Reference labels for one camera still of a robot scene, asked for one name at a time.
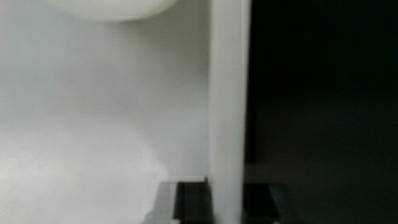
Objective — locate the white square tabletop panel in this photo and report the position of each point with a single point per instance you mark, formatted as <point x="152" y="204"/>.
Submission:
<point x="124" y="81"/>

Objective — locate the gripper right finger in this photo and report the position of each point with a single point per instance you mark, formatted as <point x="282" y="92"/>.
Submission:
<point x="277" y="211"/>

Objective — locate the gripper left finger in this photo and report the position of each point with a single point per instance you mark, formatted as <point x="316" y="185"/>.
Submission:
<point x="161" y="216"/>

